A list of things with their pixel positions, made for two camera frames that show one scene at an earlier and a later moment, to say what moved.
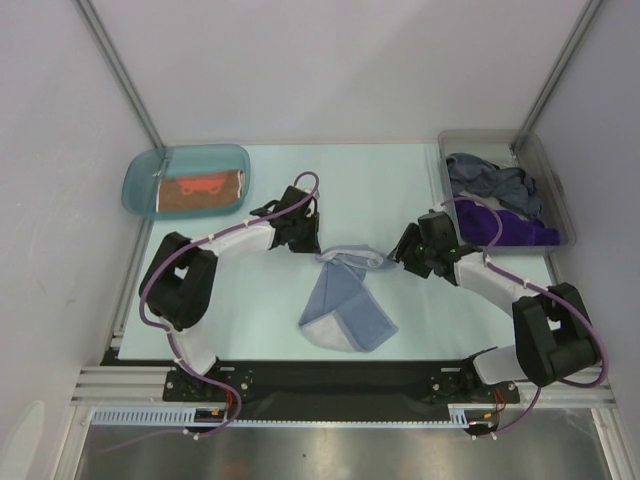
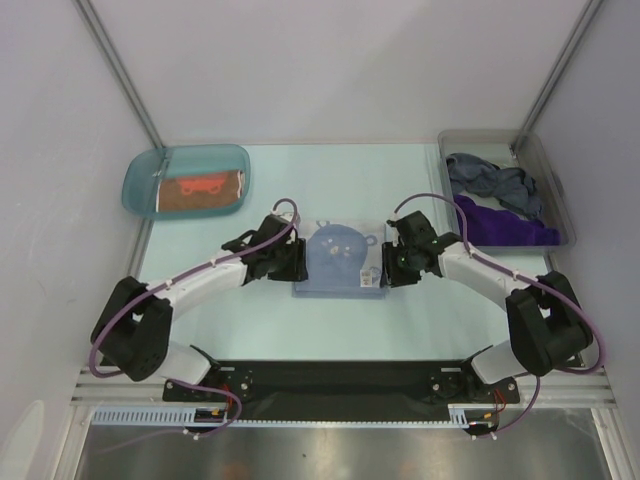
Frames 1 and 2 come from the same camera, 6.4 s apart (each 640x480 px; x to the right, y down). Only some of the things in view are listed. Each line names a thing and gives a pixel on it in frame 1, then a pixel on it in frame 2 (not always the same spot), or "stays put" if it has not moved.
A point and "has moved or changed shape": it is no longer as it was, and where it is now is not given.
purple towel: [478, 226] stays put
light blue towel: [341, 312] has moved or changed shape
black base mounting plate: [335, 390] stays put
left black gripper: [312, 245] → [297, 271]
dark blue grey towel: [513, 187] stays put
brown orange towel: [200, 190] stays put
